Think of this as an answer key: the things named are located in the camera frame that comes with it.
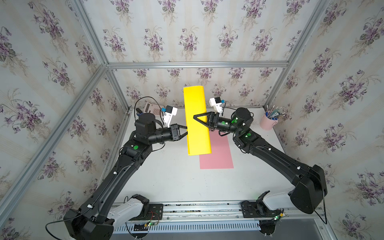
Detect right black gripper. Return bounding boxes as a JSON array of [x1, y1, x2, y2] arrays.
[[194, 113, 243, 137]]

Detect yellow rectangular paper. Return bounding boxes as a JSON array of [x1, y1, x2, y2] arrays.
[[183, 86, 212, 156]]

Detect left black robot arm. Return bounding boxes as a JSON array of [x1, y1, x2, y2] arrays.
[[63, 113, 187, 240]]

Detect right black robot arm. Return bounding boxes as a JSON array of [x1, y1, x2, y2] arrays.
[[193, 108, 328, 214]]

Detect pink rectangular paper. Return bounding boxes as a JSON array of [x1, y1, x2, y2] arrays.
[[200, 131, 234, 170]]

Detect pink calculator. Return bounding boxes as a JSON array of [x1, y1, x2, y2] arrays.
[[143, 103, 164, 117]]

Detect pink pen cup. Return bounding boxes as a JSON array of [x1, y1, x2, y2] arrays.
[[260, 113, 279, 131]]

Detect pens in cup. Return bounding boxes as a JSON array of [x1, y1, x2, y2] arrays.
[[265, 106, 285, 121]]

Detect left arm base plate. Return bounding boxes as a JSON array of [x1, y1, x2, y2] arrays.
[[128, 203, 164, 221]]

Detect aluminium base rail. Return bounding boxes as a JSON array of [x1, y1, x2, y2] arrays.
[[76, 198, 326, 225]]

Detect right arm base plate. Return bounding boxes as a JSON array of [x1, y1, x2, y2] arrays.
[[241, 201, 284, 220]]

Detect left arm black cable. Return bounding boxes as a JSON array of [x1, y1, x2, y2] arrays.
[[44, 96, 166, 240]]

